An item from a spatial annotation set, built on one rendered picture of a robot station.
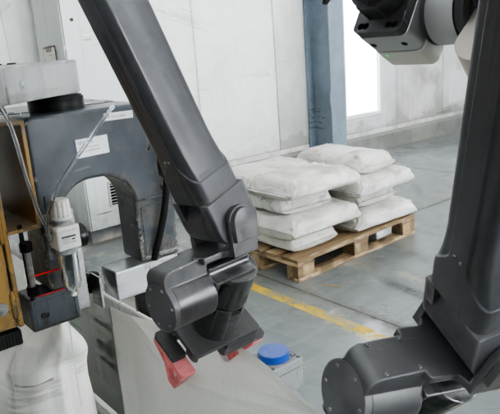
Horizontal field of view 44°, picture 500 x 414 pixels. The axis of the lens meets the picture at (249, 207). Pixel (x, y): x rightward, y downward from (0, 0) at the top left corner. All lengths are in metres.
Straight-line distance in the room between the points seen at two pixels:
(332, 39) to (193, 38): 1.53
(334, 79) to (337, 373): 6.25
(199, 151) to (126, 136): 0.40
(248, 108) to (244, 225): 5.72
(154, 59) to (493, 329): 0.39
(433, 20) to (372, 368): 0.56
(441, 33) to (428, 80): 7.72
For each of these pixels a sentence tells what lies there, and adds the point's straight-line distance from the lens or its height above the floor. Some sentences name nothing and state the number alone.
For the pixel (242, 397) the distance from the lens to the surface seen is 0.76.
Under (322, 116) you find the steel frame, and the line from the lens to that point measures 6.94.
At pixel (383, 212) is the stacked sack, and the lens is 4.28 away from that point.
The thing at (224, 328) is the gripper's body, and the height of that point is 1.10.
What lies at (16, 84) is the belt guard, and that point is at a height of 1.39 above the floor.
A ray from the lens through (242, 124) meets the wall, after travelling 6.34.
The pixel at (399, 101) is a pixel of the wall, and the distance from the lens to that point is 8.17.
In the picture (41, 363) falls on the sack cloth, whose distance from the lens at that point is 1.35.
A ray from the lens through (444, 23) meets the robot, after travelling 0.91.
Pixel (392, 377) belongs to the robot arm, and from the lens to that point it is 0.48.
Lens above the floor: 1.42
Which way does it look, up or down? 15 degrees down
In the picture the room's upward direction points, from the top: 4 degrees counter-clockwise
